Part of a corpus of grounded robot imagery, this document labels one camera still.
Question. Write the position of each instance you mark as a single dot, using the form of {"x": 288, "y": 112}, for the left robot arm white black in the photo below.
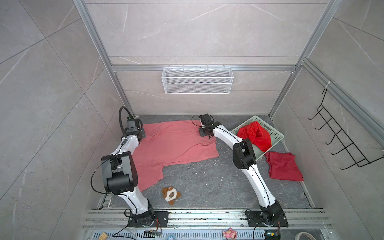
{"x": 120, "y": 177}

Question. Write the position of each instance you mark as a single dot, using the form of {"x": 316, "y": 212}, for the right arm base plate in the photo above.
{"x": 255, "y": 217}

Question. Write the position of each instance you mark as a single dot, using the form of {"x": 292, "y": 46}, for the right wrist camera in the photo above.
{"x": 206, "y": 120}

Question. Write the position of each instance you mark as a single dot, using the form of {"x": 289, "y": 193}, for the white wire mesh shelf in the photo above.
{"x": 197, "y": 80}

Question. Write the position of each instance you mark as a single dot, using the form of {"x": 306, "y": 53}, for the bright red t shirt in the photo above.
{"x": 257, "y": 135}

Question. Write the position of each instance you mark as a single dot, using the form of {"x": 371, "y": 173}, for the pink t shirt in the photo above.
{"x": 167, "y": 144}

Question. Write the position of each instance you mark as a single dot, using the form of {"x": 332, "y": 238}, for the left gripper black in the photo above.
{"x": 141, "y": 132}

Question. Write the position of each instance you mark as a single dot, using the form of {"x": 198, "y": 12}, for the black wire hook rack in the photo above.
{"x": 340, "y": 134}

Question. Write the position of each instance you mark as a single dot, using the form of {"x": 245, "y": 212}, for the small wooden block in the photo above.
{"x": 103, "y": 236}

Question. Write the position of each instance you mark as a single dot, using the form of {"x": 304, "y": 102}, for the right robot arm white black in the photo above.
{"x": 244, "y": 159}

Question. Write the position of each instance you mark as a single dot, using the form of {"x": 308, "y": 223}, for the dark red folded t shirt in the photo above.
{"x": 283, "y": 167}

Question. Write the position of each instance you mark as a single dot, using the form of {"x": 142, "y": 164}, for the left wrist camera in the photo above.
{"x": 134, "y": 123}

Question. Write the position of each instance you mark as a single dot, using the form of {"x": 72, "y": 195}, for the light green plastic basket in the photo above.
{"x": 275, "y": 135}

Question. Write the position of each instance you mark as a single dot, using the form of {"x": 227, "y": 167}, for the pink plush toy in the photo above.
{"x": 230, "y": 234}

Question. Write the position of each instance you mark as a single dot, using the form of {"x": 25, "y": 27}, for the brown white plush toy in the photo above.
{"x": 170, "y": 194}

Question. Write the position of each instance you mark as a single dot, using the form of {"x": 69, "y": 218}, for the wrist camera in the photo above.
{"x": 134, "y": 123}
{"x": 206, "y": 120}

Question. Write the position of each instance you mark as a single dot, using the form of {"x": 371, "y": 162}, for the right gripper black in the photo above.
{"x": 201, "y": 133}

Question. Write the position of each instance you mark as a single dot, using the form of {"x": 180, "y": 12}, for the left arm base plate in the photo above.
{"x": 159, "y": 218}

